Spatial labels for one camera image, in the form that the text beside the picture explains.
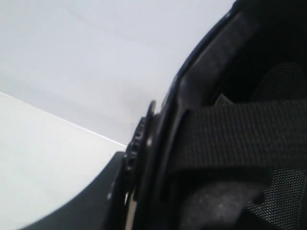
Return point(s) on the black helmet with tinted visor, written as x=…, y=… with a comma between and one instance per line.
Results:
x=228, y=150

